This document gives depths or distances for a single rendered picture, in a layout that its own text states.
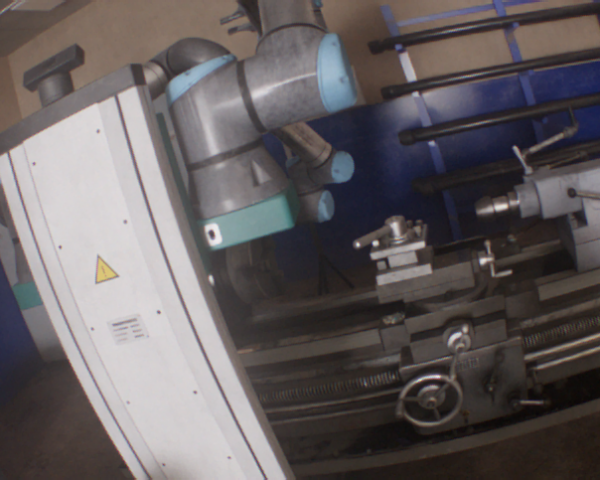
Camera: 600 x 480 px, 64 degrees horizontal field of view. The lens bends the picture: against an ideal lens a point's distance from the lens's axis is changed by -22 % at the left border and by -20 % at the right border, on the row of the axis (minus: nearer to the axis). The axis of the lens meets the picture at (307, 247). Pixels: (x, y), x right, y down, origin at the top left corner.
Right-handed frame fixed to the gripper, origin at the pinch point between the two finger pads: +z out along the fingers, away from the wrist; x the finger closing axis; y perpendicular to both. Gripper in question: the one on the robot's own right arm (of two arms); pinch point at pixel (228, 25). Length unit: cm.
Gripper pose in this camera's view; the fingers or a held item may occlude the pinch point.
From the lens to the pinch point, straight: 205.7
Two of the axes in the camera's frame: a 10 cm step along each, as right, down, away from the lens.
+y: 1.0, 9.1, -4.1
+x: 3.4, 3.6, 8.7
